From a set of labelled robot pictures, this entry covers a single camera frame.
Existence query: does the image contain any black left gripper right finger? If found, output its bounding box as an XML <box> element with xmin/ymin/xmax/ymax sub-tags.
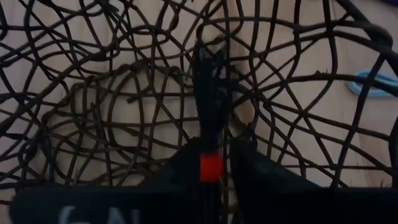
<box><xmin>229</xmin><ymin>136</ymin><xmax>321</xmax><ymax>224</ymax></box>

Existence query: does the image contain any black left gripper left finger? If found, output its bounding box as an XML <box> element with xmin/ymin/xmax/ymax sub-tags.
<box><xmin>143</xmin><ymin>137</ymin><xmax>200</xmax><ymax>224</ymax></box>

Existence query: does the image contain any light blue cable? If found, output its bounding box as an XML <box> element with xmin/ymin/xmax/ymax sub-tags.
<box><xmin>346</xmin><ymin>70</ymin><xmax>398</xmax><ymax>97</ymax></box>

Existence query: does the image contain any dark brown wire basket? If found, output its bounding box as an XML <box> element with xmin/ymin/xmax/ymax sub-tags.
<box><xmin>0</xmin><ymin>0</ymin><xmax>398</xmax><ymax>215</ymax></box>

